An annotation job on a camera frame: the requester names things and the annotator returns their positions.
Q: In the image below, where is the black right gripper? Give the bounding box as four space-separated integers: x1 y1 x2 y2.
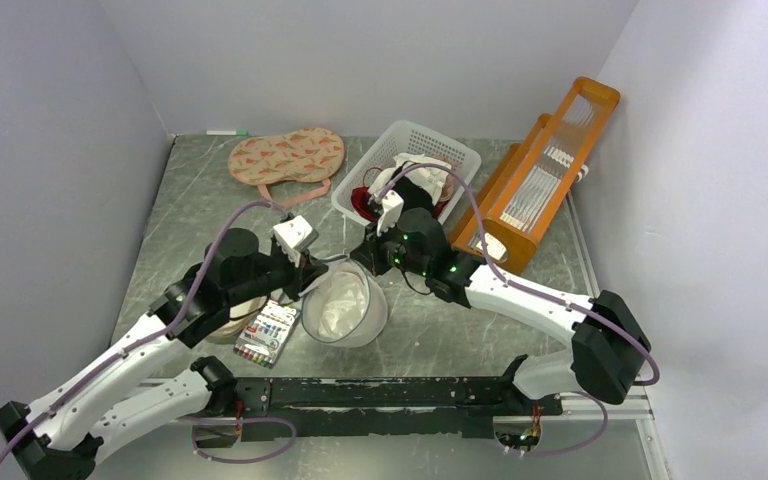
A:
351 215 431 277

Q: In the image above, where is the white bra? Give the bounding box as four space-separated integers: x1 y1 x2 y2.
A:
317 271 369 341

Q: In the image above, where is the white green marker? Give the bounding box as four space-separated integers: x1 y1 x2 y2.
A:
205 130 249 136

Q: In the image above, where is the tulip patterned pink pad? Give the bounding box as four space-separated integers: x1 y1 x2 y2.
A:
227 127 346 208

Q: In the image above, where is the white plastic laundry basket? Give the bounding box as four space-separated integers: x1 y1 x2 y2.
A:
331 120 482 226

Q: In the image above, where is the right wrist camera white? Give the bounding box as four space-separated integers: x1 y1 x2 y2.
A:
376 190 404 237

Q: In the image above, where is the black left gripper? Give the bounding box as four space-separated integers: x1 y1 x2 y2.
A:
226 241 329 306

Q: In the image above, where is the orange wooden rack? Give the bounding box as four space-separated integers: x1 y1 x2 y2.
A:
449 77 621 273

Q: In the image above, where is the beige round pad stack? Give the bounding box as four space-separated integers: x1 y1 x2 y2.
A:
205 296 269 344

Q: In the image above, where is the red garment in basket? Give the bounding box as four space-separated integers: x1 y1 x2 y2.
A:
350 167 382 222

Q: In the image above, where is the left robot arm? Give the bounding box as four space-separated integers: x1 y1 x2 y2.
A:
0 218 325 479

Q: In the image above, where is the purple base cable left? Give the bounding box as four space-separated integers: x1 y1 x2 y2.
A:
189 414 301 465

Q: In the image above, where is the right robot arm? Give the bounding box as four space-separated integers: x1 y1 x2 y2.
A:
350 209 651 414

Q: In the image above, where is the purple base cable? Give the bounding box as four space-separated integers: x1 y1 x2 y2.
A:
503 390 609 460
189 414 301 465

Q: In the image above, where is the colour marker pen pack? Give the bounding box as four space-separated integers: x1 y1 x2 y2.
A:
233 300 301 369

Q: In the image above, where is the white box with red logo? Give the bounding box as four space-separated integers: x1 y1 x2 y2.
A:
475 233 508 262

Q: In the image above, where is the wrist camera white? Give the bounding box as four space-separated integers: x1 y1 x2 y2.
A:
376 190 404 237
272 215 319 267

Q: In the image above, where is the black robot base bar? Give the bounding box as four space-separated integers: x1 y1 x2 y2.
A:
200 375 562 441

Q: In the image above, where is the white garment in basket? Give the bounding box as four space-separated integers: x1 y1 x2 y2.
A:
368 153 455 204

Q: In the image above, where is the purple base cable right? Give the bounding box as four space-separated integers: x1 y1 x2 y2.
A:
503 390 609 460

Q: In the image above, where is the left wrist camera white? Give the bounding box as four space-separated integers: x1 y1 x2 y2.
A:
272 215 319 267

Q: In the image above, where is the white mesh laundry bag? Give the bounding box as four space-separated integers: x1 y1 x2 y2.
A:
301 257 389 348

